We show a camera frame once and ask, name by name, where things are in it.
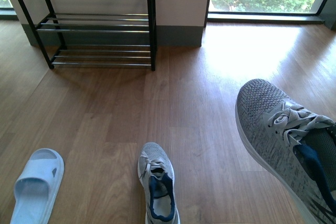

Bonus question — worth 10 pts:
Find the grey knit sneaker navy lining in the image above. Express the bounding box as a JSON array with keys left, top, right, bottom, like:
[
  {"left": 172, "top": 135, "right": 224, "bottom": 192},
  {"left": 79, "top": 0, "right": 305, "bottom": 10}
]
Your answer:
[{"left": 138, "top": 142, "right": 181, "bottom": 223}]

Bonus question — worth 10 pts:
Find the black metal shoe rack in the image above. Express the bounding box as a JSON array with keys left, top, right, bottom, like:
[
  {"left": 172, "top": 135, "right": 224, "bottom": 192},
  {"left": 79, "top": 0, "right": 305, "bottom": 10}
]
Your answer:
[{"left": 16, "top": 0, "right": 157, "bottom": 70}]

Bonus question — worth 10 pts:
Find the light blue slide sandal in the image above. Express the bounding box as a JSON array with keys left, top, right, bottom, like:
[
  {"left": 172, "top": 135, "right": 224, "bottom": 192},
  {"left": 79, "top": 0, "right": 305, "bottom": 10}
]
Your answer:
[{"left": 10, "top": 148, "right": 64, "bottom": 223}]

